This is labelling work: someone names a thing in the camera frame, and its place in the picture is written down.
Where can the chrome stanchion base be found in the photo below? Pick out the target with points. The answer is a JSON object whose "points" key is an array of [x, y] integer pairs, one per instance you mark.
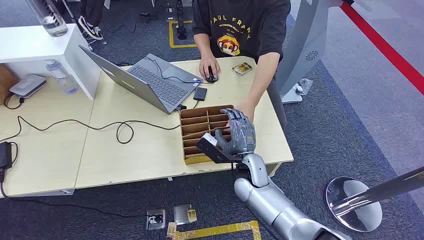
{"points": [[356, 215]]}

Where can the clear plastic bag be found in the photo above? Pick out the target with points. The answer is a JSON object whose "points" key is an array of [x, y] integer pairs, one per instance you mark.
{"points": [[303, 86]]}

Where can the black tripod stand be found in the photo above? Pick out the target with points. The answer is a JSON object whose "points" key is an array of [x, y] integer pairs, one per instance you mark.
{"points": [[180, 20]]}

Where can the floor socket plate with plug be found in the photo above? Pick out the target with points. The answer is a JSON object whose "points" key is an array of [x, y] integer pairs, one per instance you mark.
{"points": [[155, 219]]}

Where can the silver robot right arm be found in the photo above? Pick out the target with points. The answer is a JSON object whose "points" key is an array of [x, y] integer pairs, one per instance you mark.
{"points": [[275, 205]]}

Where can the person's right hand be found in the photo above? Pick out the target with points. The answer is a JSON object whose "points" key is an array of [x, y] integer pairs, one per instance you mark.
{"points": [[207, 63]]}

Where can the chrome stanchion pole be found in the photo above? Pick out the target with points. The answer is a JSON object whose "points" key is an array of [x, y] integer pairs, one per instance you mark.
{"points": [[381, 192]]}

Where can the grey router box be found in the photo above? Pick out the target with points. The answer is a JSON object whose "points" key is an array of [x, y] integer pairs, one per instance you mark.
{"points": [[27, 85]]}

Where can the packaged snack pack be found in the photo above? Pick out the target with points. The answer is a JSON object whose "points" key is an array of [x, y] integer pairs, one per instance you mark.
{"points": [[242, 68]]}

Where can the small black hub box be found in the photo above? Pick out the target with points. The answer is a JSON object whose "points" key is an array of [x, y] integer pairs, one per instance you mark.
{"points": [[200, 93]]}

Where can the clear plastic water bottle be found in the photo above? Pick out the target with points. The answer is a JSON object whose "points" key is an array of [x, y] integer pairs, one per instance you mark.
{"points": [[62, 76]]}

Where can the brown divided card box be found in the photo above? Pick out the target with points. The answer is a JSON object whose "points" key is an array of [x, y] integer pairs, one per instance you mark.
{"points": [[197, 127]]}

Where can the black and white shoe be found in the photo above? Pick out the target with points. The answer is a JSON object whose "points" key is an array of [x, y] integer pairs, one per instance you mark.
{"points": [[90, 28]]}

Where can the clear glass water bottle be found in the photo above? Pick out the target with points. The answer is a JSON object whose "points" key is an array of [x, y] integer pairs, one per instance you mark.
{"points": [[49, 18]]}

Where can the plain metal floor plate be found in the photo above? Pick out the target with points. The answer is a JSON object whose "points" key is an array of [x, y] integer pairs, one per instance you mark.
{"points": [[182, 214]]}

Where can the white shelf unit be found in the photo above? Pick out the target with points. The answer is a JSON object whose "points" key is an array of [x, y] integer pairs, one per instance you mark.
{"points": [[36, 46]]}

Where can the person's right forearm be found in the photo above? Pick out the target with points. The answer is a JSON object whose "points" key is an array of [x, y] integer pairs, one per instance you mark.
{"points": [[202, 44]]}

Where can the white kiosk stand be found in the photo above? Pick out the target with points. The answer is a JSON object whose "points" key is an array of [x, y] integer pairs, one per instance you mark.
{"points": [[303, 49]]}

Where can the person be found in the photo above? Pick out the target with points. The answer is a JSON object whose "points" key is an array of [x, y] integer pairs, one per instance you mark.
{"points": [[242, 23]]}

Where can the black computer mouse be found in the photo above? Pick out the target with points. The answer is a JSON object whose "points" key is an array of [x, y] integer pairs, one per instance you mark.
{"points": [[211, 75]]}

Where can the person's left hand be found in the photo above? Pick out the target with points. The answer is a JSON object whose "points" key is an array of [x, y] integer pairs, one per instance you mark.
{"points": [[245, 108]]}

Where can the grey laptop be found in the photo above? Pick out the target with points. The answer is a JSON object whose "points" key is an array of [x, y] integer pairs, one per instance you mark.
{"points": [[149, 81]]}

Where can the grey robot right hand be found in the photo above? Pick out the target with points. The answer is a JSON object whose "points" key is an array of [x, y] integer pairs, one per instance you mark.
{"points": [[242, 134]]}

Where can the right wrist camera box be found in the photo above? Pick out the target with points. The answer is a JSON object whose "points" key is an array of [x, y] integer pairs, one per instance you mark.
{"points": [[212, 149]]}

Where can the person's left forearm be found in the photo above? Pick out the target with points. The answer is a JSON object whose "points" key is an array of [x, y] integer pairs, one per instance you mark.
{"points": [[263, 78]]}

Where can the black power adapter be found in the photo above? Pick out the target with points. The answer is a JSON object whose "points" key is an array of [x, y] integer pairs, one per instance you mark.
{"points": [[4, 155]]}

